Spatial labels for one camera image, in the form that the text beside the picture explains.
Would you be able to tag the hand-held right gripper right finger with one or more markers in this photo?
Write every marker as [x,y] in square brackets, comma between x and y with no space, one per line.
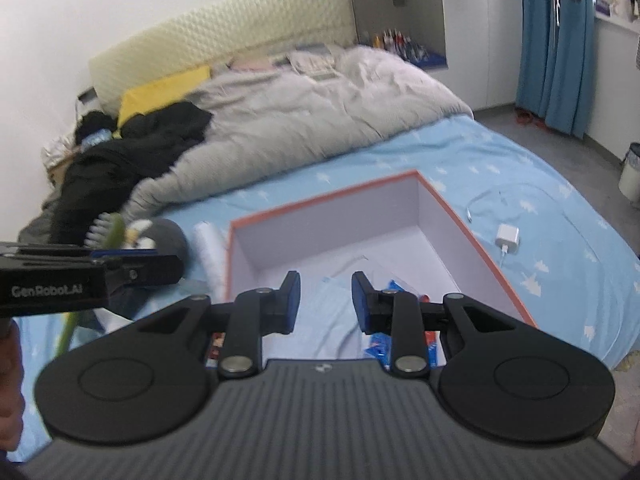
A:
[359,305]

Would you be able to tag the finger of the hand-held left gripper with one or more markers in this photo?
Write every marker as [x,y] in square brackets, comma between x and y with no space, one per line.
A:
[145,270]

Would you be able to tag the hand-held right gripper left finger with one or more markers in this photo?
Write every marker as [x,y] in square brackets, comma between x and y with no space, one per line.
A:
[292,302]

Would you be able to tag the grey penguin plush toy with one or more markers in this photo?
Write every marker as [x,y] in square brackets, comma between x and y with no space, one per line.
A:
[167,237]

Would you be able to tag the orange cardboard box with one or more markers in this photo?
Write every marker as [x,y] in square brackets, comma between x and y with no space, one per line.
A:
[350,220]

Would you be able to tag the person's left hand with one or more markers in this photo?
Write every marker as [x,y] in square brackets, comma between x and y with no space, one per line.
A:
[9,390]

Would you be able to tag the blue snack packet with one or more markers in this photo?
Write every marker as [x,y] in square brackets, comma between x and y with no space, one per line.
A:
[382,347]

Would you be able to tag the white spray bottle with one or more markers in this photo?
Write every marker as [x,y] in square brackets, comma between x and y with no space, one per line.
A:
[210,255]

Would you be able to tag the black clothing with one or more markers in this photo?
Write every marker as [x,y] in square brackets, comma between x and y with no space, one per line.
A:
[130,150]

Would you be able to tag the white charger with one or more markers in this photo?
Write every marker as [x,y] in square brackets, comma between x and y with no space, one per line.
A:
[507,237]

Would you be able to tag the yellow pillow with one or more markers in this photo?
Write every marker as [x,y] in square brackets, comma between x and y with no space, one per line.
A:
[160,90]

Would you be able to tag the grey duvet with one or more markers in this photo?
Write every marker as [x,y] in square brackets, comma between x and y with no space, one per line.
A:
[310,120]

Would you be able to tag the patterned pillow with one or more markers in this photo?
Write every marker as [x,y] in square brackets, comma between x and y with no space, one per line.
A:
[310,62]

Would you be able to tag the cream padded headboard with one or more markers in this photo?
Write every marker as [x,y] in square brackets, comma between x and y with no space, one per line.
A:
[225,20]

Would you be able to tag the row of small bottles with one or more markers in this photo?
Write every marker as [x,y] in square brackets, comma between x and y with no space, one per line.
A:
[400,42]

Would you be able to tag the white trash bin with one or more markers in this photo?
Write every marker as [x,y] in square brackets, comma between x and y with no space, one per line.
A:
[631,175]

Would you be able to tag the blue curtain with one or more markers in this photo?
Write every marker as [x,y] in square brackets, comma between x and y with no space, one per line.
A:
[555,60]

